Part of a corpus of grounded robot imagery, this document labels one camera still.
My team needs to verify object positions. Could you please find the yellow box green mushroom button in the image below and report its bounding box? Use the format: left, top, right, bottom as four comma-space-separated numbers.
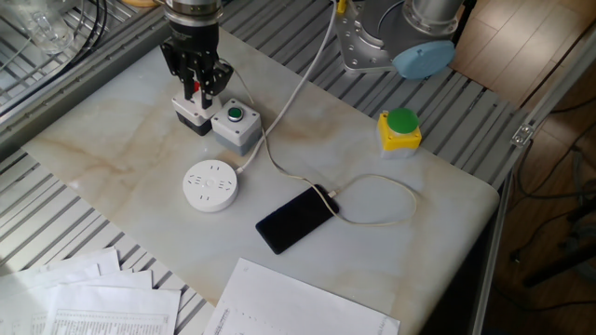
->
375, 107, 423, 161

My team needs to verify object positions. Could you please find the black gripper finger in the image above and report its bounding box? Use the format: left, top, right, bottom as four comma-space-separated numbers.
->
160, 42, 196, 101
198, 60, 234, 110

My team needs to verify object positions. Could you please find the black smartphone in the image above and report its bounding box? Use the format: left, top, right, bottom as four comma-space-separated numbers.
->
254, 183, 341, 256

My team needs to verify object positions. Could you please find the small green button box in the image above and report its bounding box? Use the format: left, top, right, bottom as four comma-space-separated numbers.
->
210, 98, 263, 157

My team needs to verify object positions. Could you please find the aluminium frame rail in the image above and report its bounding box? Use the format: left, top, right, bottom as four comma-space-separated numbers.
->
0, 18, 171, 157
509, 27, 596, 150

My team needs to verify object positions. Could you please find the aluminium frame leg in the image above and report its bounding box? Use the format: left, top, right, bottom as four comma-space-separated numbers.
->
467, 169, 516, 335

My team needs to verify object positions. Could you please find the black cable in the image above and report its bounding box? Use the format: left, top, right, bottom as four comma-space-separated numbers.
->
0, 0, 109, 117
0, 0, 94, 111

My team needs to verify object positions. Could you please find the paper sheet with handwritten list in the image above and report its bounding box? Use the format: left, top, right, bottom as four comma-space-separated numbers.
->
202, 257, 401, 335

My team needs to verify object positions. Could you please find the white socket power cord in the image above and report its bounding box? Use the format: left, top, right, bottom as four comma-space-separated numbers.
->
235, 0, 350, 176

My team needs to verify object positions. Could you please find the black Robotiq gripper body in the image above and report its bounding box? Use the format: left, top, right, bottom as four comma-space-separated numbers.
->
168, 20, 220, 66

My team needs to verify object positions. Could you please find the black tripod stand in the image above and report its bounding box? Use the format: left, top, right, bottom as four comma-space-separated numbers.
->
509, 194, 596, 288

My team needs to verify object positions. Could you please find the red push button box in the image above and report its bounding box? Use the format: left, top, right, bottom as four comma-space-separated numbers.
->
170, 87, 224, 138

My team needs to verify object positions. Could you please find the beige phone charging cable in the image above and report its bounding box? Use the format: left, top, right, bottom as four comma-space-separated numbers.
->
216, 58, 419, 228

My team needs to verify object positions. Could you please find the white marble slab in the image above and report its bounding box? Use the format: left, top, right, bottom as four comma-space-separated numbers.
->
20, 25, 500, 335

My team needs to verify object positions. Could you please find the white paper sheet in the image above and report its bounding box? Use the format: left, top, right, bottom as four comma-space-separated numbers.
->
39, 262, 102, 280
0, 246, 122, 289
69, 269, 155, 292

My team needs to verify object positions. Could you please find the clear plastic container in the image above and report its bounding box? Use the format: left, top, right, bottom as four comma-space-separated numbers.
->
8, 0, 75, 55

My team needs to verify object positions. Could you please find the paper sheet with printed table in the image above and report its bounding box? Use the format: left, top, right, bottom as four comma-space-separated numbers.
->
41, 283, 183, 335

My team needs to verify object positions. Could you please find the round white power socket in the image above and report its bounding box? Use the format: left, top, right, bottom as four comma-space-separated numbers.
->
182, 158, 239, 214

